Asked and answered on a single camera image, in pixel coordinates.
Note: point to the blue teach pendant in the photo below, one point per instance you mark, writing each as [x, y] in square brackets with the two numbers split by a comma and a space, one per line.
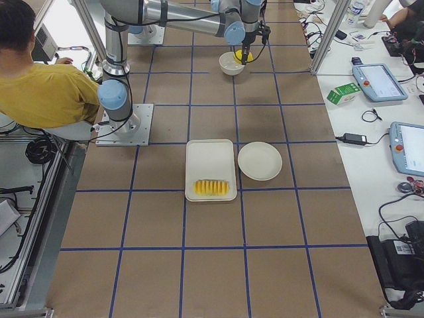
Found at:
[406, 145]
[378, 83]

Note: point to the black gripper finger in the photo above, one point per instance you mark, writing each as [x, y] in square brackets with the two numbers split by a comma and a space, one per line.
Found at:
[244, 54]

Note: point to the cream rectangular tray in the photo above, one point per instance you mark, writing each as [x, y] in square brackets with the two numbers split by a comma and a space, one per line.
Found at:
[211, 159]

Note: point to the round cream plate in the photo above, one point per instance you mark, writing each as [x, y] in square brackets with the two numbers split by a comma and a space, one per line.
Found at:
[260, 161]

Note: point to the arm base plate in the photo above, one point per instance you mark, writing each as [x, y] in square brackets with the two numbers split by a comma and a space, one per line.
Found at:
[145, 35]
[135, 132]

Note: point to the white ceramic bowl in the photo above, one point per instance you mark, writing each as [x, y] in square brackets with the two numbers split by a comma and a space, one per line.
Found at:
[229, 65]

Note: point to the yellow lemon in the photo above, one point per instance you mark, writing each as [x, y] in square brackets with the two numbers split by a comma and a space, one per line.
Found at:
[238, 57]

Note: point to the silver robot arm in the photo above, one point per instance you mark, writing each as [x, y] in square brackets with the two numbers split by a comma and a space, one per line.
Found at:
[142, 22]

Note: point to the upper blue teach pendant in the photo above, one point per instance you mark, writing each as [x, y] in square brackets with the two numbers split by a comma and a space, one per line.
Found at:
[378, 83]

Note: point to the black equipment case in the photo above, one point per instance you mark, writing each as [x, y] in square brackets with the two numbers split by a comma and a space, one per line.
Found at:
[399, 265]

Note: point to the person in yellow shirt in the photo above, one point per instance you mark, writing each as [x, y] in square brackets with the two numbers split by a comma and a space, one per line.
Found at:
[38, 95]

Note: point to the black power adapter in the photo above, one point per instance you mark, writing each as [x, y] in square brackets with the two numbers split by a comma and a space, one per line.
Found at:
[356, 139]

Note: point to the aluminium frame post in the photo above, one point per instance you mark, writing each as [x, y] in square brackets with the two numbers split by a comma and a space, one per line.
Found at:
[332, 27]

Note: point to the green white carton box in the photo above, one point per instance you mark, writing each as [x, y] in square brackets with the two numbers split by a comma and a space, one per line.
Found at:
[343, 94]

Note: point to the white paper roll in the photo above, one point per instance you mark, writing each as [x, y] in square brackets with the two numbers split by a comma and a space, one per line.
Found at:
[375, 13]

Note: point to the lower blue teach pendant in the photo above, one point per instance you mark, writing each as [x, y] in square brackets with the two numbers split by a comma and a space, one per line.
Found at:
[406, 145]

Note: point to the sliced yellow pineapple toy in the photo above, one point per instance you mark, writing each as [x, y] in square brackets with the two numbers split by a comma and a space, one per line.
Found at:
[211, 187]

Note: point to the clear plastic water bottle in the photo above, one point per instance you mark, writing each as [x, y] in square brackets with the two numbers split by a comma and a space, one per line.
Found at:
[354, 12]

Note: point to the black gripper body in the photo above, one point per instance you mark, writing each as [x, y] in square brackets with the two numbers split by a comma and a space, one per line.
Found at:
[248, 40]

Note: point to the white chair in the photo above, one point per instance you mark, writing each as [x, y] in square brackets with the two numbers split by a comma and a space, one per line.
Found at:
[63, 129]

